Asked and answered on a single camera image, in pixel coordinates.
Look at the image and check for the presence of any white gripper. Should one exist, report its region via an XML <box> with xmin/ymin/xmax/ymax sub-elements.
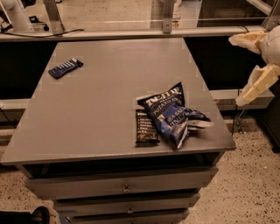
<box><xmin>228</xmin><ymin>25</ymin><xmax>280</xmax><ymax>106</ymax></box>

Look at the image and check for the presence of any blue potato chip bag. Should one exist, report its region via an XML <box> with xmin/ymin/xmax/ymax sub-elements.
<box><xmin>136</xmin><ymin>82</ymin><xmax>214</xmax><ymax>149</ymax></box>

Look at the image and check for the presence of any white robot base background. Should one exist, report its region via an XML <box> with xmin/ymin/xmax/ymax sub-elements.
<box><xmin>0</xmin><ymin>0</ymin><xmax>34</xmax><ymax>32</ymax></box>

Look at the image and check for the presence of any black rxbar chocolate bar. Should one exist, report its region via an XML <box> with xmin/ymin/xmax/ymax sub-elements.
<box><xmin>136</xmin><ymin>109</ymin><xmax>159</xmax><ymax>144</ymax></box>

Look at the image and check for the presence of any grey metal railing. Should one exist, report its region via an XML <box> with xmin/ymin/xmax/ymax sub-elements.
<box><xmin>0</xmin><ymin>25</ymin><xmax>265</xmax><ymax>42</ymax></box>

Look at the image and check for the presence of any grey drawer cabinet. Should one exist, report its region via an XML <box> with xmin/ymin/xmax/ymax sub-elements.
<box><xmin>0</xmin><ymin>37</ymin><xmax>236</xmax><ymax>224</ymax></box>

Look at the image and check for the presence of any bottom grey drawer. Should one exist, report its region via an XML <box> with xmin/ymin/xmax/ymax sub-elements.
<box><xmin>71</xmin><ymin>209</ymin><xmax>189</xmax><ymax>224</ymax></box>

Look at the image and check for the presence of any grey drawer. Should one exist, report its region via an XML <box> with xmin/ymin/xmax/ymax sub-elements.
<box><xmin>71</xmin><ymin>209</ymin><xmax>189</xmax><ymax>224</ymax></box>
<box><xmin>26</xmin><ymin>166</ymin><xmax>218</xmax><ymax>200</ymax></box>
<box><xmin>55</xmin><ymin>192</ymin><xmax>200</xmax><ymax>216</ymax></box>

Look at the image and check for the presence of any blue snack bar wrapper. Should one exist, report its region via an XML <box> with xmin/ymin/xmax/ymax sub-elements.
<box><xmin>48</xmin><ymin>58</ymin><xmax>83</xmax><ymax>79</ymax></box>

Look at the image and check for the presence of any middle grey drawer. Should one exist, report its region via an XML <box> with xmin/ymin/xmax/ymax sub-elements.
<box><xmin>55</xmin><ymin>192</ymin><xmax>200</xmax><ymax>216</ymax></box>

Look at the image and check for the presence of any top grey drawer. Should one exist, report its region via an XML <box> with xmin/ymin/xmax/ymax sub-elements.
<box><xmin>26</xmin><ymin>166</ymin><xmax>218</xmax><ymax>200</ymax></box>

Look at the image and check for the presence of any black object bottom left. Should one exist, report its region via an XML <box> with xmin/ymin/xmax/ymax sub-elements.
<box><xmin>0</xmin><ymin>206</ymin><xmax>50</xmax><ymax>224</ymax></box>

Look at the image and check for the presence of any black hanging cable right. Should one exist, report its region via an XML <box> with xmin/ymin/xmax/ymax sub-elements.
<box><xmin>230</xmin><ymin>88</ymin><xmax>242</xmax><ymax>137</ymax></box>

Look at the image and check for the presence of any black cable on railing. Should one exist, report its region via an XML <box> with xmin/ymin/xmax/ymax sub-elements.
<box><xmin>0</xmin><ymin>25</ymin><xmax>86</xmax><ymax>39</ymax></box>

